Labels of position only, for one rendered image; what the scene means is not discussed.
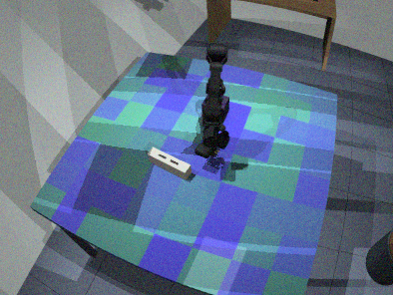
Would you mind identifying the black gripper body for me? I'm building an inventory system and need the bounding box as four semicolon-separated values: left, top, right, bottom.
195;124;226;158

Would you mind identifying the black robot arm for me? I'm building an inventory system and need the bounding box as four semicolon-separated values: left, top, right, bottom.
202;43;230;149

